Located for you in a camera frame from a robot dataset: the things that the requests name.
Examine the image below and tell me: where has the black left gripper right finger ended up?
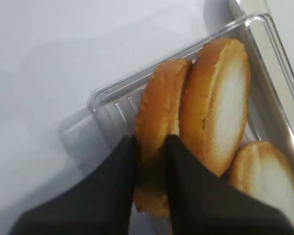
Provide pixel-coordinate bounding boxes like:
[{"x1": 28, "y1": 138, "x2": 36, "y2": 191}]
[{"x1": 165, "y1": 135, "x2": 294, "y2": 235}]

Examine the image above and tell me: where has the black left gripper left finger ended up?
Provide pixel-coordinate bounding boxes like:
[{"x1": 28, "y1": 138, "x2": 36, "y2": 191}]
[{"x1": 10, "y1": 136, "x2": 136, "y2": 235}]

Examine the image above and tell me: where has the bun half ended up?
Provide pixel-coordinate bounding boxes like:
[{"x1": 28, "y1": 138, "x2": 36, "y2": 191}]
[
  {"x1": 134, "y1": 59, "x2": 193, "y2": 217},
  {"x1": 179, "y1": 38, "x2": 251, "y2": 176},
  {"x1": 228, "y1": 141, "x2": 294, "y2": 226}
]

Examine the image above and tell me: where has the clear plastic bun container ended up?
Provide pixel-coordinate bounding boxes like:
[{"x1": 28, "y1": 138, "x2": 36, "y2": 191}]
[{"x1": 88, "y1": 14, "x2": 294, "y2": 181}]

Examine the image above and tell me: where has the cream serving tray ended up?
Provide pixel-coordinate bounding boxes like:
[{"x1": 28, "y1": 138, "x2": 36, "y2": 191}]
[{"x1": 229, "y1": 0, "x2": 294, "y2": 72}]

